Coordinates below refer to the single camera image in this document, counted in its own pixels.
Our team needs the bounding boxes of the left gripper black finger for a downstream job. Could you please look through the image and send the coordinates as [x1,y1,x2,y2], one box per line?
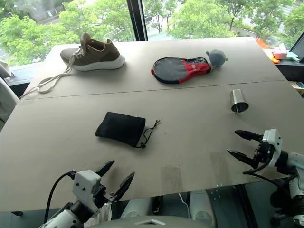
[113,171,135,202]
[95,160,115,177]

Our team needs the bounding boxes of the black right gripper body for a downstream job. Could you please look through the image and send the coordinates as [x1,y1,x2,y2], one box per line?
[252,139,272,169]

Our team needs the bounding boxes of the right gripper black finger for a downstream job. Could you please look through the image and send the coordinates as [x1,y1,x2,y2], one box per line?
[234,130,264,143]
[226,149,257,167]

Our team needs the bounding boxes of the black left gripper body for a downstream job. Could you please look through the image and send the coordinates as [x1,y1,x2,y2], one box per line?
[94,182,117,208]

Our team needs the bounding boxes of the crumpled clear plastic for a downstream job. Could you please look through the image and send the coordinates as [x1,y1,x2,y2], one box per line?
[96,203,113,225]

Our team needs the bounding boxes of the white rounded shell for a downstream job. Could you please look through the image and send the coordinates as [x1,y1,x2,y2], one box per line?
[189,189,217,228]
[120,196,153,220]

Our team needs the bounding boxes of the stainless steel cup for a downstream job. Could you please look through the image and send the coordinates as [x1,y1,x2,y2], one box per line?
[229,88,250,114]

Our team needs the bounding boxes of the grey rounded robot torso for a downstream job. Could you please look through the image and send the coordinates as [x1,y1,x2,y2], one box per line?
[83,214,216,228]

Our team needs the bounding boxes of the wooden tray with blue items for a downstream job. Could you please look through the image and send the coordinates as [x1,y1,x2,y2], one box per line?
[288,80,304,97]

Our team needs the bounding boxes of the black side cabinet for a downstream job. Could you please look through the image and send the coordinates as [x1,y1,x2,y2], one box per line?
[276,59,304,83]

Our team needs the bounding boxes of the grey plush toy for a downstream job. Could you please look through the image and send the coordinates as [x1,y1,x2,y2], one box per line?
[205,49,229,68]

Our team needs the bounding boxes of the orange fabric item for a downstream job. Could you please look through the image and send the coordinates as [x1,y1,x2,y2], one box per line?
[255,37,281,65]

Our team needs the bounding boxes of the pink box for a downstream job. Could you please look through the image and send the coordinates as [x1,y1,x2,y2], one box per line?
[272,44,289,60]

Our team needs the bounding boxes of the mint green box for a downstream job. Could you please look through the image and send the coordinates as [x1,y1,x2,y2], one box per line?
[285,52,300,62]

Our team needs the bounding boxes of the racket in red black cover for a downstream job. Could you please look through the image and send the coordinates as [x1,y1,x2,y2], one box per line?
[150,56,212,85]

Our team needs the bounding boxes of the black monitor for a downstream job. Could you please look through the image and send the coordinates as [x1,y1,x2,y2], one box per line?
[288,30,304,64]

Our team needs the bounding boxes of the brown sneaker white sole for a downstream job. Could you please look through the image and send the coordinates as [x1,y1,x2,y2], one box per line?
[19,32,126,100]

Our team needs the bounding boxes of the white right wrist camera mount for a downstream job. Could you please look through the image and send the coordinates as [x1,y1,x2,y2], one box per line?
[262,128,283,167]

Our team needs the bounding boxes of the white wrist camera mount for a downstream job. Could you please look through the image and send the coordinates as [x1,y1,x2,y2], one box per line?
[72,169,102,216]
[262,128,283,167]

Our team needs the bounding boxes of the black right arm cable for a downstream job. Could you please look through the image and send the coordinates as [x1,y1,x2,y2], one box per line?
[242,156,297,190]

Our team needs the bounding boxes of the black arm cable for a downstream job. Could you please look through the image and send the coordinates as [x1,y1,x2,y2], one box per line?
[44,171,77,224]
[242,156,297,190]

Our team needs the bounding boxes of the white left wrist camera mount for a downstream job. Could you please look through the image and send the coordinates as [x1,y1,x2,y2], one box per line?
[72,169,102,216]

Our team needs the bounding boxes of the black drawstring pouch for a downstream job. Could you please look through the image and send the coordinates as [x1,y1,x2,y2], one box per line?
[95,112,162,150]

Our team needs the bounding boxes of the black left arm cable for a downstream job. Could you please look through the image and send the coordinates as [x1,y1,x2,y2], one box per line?
[44,171,77,224]

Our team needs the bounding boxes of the thin white cable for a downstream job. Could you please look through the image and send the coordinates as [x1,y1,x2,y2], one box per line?
[178,192,192,216]

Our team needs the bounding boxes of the black window frame post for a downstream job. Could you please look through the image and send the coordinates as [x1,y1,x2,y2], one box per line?
[126,0,149,42]

